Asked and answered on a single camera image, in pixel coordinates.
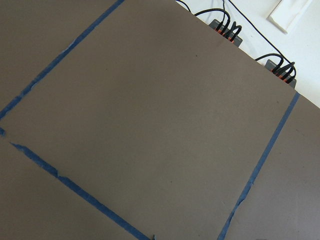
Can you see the white flat block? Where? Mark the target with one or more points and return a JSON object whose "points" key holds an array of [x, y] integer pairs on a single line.
{"points": [[287, 14]]}

